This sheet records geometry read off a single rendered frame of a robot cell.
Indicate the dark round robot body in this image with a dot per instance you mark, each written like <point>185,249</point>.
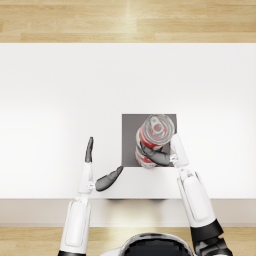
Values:
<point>155,246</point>

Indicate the red soda can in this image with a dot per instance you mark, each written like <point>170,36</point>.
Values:
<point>156,130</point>
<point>144,160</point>

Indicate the dark grey square mat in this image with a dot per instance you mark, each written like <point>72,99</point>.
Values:
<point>130,140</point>

